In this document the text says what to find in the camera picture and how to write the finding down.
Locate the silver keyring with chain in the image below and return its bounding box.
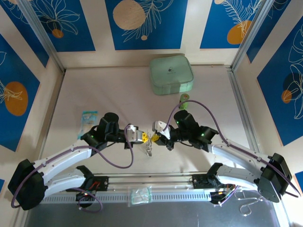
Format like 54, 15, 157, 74
143, 129, 154, 157

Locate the blue snack packet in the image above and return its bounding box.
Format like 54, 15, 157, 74
77, 110, 99, 140

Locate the green cylindrical bottle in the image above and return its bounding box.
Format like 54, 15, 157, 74
178, 93, 191, 110

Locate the mint green zip pouch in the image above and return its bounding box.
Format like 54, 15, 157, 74
149, 54, 195, 96

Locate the clear plastic bag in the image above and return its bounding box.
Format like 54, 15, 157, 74
127, 185, 152, 208

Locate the black controller board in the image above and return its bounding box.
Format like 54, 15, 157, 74
75, 191, 96, 204
210, 190, 229, 205

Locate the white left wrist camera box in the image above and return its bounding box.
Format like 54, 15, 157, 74
124, 123, 144, 144

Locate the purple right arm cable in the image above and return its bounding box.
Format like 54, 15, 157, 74
165, 99, 302, 206

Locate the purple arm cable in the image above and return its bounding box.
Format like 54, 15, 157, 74
165, 99, 302, 206
10, 125, 135, 213

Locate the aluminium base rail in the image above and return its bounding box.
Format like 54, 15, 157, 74
46, 172, 261, 191

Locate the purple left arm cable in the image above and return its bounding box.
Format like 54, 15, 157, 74
10, 125, 135, 213

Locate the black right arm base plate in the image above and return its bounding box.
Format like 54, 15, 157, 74
190, 174, 215, 190

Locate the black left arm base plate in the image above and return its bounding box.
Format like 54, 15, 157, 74
87, 176, 109, 192

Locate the grey slotted cable duct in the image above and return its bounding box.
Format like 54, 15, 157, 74
42, 190, 214, 204

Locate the aluminium side rail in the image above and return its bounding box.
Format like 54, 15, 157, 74
227, 67, 263, 154
35, 70, 66, 166

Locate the thin white wire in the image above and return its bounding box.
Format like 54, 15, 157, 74
236, 189, 268, 217

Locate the aluminium corner post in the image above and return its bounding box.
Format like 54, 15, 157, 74
18, 0, 66, 71
230, 0, 273, 71

